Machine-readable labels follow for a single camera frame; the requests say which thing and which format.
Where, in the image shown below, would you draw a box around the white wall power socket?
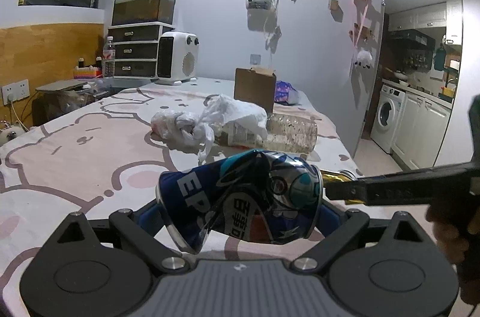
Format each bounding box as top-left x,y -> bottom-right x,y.
1,79 -> 30,106

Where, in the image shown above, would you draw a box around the white space heater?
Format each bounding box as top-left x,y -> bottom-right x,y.
156,31 -> 199,85

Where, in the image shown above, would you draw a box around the gold foil wrapper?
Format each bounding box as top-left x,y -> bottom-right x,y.
320,170 -> 357,201

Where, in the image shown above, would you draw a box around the small upright water bottle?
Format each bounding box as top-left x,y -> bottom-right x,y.
103,36 -> 116,77

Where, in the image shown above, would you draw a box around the person's right hand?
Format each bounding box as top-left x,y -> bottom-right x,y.
425,194 -> 479,306

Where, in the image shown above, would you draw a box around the white black drawer unit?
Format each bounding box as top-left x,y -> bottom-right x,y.
107,22 -> 174,79

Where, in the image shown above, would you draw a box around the purple snack packet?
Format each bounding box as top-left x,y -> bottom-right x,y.
274,81 -> 299,106

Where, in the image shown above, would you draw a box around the clear plastic water bottle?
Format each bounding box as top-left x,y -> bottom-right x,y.
216,114 -> 317,154

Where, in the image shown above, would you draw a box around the glass fish tank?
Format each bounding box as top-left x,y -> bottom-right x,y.
112,0 -> 176,25

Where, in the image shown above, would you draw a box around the brown cardboard box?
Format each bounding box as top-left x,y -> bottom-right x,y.
233,67 -> 277,114

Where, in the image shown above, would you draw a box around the crushed blue Pepsi can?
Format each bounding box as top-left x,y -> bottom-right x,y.
155,150 -> 323,254

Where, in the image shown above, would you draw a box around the white plastic bag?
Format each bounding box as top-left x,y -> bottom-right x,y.
192,95 -> 268,165

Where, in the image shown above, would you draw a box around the white washing machine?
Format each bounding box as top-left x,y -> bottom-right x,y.
370,84 -> 406,154

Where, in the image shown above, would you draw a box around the black kitchen wall shelf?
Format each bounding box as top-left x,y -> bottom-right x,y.
387,29 -> 435,73

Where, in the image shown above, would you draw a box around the pink bear tablecloth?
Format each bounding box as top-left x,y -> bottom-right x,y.
0,76 -> 365,317

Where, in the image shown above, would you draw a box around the white kitchen cabinets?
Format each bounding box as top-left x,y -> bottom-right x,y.
392,92 -> 451,170

